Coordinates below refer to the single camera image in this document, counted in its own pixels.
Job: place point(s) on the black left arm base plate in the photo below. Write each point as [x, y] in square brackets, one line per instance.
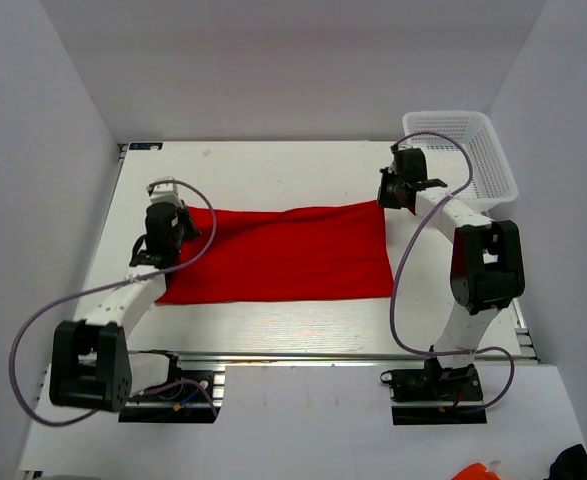
[195, 397]

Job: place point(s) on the orange object at bottom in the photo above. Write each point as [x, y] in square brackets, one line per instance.
[476, 471]

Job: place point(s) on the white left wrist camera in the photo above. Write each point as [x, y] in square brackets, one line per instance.
[164, 191]

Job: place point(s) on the white plastic mesh basket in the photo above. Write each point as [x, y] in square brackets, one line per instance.
[460, 146]

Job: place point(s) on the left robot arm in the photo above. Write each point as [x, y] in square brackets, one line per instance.
[92, 367]

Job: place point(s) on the dark blue table label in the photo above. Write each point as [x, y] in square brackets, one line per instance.
[145, 146]

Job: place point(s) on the red t-shirt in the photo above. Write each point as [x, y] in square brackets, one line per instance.
[316, 253]

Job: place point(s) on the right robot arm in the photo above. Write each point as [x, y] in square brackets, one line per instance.
[486, 269]

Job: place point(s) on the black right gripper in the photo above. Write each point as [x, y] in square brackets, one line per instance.
[384, 199]

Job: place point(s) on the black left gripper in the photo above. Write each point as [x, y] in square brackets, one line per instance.
[183, 212]

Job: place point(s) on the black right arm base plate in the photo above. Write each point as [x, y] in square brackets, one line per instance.
[416, 401]

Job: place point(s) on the dark cloth at corner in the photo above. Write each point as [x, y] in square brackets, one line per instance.
[570, 464]

